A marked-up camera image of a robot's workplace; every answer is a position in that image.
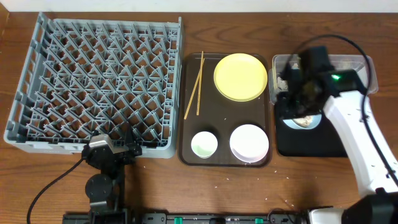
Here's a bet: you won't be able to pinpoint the white tissue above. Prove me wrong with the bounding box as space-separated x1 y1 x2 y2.
277 63 299 91

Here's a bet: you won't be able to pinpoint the light blue bowl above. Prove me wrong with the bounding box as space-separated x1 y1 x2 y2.
283 114 322 130

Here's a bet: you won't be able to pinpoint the small white green cup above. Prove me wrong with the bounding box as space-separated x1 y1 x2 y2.
190 131 218 159

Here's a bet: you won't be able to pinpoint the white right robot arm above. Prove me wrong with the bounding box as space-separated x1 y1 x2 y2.
276 47 397 223

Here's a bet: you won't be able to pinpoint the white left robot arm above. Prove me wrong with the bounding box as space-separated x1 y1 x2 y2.
81 127 142 224

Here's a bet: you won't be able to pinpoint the black waste bin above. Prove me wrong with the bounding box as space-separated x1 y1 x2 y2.
274 92 347 157

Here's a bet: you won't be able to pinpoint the clear plastic waste bin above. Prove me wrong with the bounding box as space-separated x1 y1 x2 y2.
268 54 379 105

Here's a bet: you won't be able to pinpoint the grey dishwasher rack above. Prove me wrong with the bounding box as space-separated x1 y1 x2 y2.
4 13 183 159

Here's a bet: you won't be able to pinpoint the yellow plate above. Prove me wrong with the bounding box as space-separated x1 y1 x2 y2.
213 53 268 102

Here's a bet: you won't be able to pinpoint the white pink bowl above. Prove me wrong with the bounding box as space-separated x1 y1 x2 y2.
229 124 269 163

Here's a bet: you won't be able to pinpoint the left wooden chopstick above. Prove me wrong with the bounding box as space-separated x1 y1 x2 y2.
183 58 205 119

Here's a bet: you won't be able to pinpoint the wooden chopstick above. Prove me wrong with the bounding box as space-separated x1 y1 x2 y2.
196 51 205 116
183 58 205 119

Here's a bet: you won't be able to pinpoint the dark brown serving tray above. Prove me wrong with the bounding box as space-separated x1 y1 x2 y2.
178 53 272 167

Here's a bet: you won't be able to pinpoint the right wooden chopstick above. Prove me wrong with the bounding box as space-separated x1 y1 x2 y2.
196 51 205 116

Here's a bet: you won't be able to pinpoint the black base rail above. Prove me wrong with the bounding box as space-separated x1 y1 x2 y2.
62 211 309 224

